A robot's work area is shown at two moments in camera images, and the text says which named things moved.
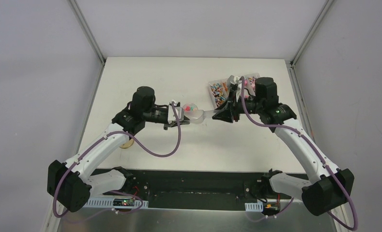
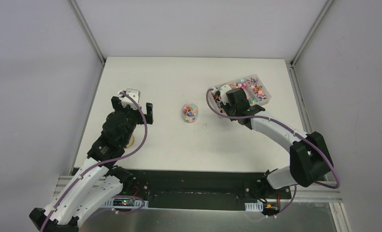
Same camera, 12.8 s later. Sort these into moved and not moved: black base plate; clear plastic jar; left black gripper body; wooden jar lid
Moved: left black gripper body
Not moved: wooden jar lid; black base plate; clear plastic jar
